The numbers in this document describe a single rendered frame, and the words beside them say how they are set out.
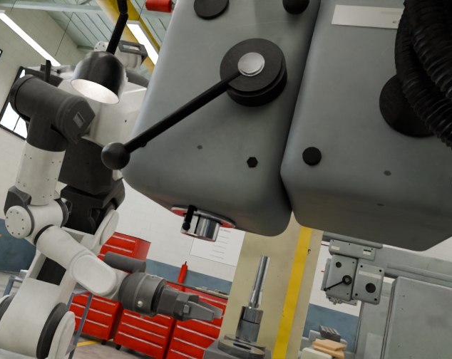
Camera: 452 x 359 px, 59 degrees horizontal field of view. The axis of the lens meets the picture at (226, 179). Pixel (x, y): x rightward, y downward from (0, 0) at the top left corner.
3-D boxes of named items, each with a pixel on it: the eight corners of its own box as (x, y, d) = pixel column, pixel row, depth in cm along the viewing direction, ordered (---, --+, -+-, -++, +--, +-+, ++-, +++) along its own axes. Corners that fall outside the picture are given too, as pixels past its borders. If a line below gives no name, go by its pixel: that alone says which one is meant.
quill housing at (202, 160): (103, 177, 44) (183, -52, 52) (170, 216, 64) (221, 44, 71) (269, 214, 39) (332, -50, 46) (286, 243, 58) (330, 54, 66)
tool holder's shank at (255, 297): (244, 304, 87) (257, 254, 90) (258, 308, 88) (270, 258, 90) (247, 305, 84) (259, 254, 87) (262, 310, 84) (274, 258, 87)
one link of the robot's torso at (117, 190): (91, 201, 148) (98, 157, 141) (125, 211, 148) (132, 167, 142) (54, 238, 122) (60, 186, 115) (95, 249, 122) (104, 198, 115)
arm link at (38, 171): (-10, 221, 96) (9, 137, 90) (34, 211, 108) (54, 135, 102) (23, 245, 93) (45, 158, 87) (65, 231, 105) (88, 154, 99)
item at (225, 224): (160, 204, 49) (162, 198, 49) (183, 219, 57) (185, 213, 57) (226, 219, 46) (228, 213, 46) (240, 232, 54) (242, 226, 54)
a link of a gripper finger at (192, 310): (212, 324, 82) (183, 315, 83) (215, 308, 82) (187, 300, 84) (210, 325, 80) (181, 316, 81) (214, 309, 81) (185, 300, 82)
